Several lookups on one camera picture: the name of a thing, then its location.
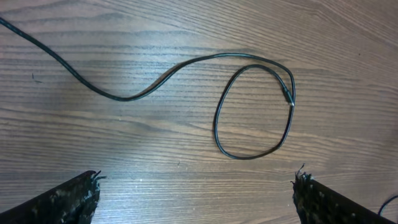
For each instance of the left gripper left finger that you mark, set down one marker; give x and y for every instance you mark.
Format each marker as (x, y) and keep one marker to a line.
(72, 202)

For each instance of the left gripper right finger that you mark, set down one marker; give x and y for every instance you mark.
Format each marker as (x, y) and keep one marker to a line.
(316, 203)

